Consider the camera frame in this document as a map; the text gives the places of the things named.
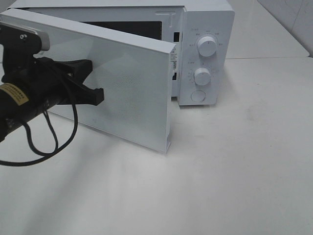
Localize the white microwave door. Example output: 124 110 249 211
0 8 175 153

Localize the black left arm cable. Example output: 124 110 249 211
0 60 78 167

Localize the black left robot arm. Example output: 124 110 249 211
0 57 104 141

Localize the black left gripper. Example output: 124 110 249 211
1 52 104 108

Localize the white microwave oven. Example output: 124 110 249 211
11 0 235 106

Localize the round white door button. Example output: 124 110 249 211
191 91 206 102

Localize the white microwave knob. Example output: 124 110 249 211
194 68 211 86
197 35 217 57

